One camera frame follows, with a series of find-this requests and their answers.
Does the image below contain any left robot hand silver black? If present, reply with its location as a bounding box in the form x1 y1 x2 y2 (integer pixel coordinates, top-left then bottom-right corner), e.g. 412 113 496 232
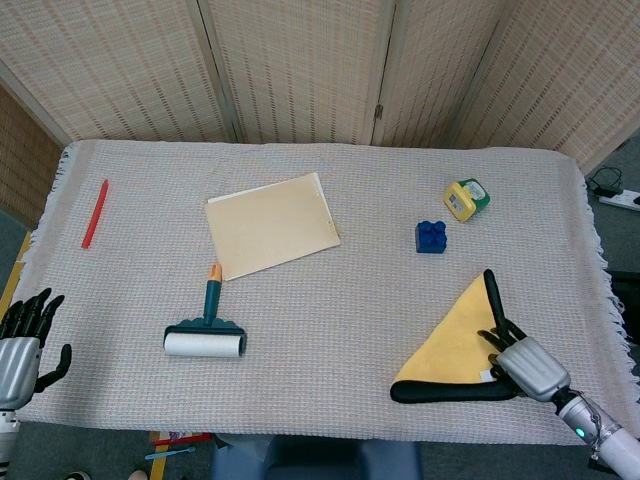
0 287 73 412

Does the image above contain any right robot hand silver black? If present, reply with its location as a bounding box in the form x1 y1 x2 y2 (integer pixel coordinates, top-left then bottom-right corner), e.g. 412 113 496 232
477 318 572 404

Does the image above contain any dark green microfiber cloth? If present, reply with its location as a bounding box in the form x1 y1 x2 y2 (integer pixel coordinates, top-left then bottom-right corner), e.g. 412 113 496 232
389 268 522 405

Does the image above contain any blue toy building block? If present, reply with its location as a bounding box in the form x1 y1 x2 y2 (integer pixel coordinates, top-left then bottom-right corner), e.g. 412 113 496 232
415 219 449 255

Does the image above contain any red plastic stick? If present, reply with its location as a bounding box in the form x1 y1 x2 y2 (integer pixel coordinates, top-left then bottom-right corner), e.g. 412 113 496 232
81 179 110 250

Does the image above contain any blue toothbrush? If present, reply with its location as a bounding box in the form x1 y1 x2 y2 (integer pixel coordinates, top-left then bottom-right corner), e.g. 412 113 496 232
144 445 199 462

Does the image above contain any red flat packet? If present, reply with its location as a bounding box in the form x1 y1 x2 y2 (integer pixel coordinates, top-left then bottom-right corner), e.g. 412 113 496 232
152 431 212 447

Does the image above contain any teal lint roller orange tip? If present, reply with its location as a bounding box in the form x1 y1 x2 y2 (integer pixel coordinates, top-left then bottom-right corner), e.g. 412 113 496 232
163 261 248 359

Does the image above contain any yellow and green plastic container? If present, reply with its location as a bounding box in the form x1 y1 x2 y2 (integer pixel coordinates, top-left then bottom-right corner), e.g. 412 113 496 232
442 178 492 224

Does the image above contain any white power strip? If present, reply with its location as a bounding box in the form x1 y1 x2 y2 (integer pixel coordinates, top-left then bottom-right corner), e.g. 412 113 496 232
597 188 640 212

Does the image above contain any woven folding screen panel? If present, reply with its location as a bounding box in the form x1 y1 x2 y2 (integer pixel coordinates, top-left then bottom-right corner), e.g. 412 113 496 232
0 0 241 144
372 0 509 149
457 0 640 174
0 82 71 214
197 0 399 146

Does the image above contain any white waffle-weave tablecloth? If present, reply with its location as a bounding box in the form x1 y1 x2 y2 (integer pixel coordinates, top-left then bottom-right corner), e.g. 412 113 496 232
14 139 629 446

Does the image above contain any blue robot torso base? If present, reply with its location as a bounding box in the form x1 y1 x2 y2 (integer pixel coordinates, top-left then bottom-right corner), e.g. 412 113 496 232
209 433 422 480

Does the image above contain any manila paper folder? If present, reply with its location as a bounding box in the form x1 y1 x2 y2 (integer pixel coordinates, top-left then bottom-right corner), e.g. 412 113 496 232
204 172 342 283

